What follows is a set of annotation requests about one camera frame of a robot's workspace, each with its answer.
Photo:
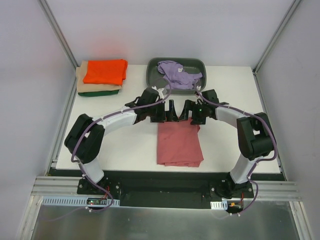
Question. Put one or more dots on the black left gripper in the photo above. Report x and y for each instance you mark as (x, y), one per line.
(157, 113)

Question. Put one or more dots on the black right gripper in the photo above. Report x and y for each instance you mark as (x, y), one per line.
(188, 111)

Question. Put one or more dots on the pink t shirt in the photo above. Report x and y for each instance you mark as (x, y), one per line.
(178, 144)

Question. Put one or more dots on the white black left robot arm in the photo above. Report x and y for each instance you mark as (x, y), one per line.
(85, 138)

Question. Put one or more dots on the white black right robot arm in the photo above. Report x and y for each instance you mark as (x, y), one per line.
(255, 137)

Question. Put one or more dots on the lavender crumpled t shirt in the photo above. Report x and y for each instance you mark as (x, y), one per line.
(175, 73)

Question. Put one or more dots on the dark green plastic bin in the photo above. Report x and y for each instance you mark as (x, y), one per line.
(191, 66)

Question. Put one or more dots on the dark green folded t shirt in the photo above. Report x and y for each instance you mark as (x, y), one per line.
(98, 93)

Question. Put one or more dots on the orange folded t shirt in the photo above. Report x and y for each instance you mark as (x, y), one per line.
(106, 72)

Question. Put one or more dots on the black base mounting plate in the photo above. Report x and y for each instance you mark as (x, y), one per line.
(150, 189)

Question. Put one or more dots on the beige folded t shirt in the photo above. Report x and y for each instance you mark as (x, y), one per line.
(82, 87)

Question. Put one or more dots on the right white cable duct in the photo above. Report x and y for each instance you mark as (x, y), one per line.
(226, 204)

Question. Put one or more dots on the white cable duct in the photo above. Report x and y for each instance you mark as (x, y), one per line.
(226, 204)
(68, 201)

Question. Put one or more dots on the left white cable duct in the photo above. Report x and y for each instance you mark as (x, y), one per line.
(68, 201)

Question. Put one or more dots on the right aluminium frame post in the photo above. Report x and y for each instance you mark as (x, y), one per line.
(276, 35)

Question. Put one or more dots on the aluminium frame post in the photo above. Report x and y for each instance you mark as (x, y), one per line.
(57, 31)
(276, 35)

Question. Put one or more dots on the left aluminium frame post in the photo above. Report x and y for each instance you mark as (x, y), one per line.
(57, 31)

